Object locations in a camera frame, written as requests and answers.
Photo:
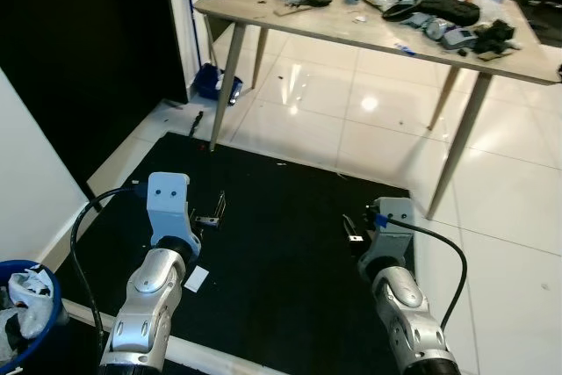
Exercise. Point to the grey blue device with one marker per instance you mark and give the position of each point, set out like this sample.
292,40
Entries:
452,34

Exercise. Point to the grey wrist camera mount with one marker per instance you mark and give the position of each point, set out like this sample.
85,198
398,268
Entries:
392,230
167,204

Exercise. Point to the large black shoe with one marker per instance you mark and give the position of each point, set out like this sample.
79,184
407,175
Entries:
448,10

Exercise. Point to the light wooden table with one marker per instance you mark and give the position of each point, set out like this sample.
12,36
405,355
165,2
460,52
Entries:
369,32

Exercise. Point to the blue rubbish bin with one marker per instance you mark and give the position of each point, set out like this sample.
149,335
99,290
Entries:
48,322

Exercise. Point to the black floor mat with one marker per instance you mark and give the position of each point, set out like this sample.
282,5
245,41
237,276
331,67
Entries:
281,243

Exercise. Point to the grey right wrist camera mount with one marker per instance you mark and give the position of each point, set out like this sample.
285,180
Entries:
392,230

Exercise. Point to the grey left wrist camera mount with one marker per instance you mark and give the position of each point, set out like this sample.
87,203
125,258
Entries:
167,204

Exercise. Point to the black crumpled cloth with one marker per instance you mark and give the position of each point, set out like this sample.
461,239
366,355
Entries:
496,38

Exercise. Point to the white paper scrap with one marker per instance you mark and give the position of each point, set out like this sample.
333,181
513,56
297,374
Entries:
197,279

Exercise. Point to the white crumpled plastic bag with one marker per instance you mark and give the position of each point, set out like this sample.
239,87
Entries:
31,305

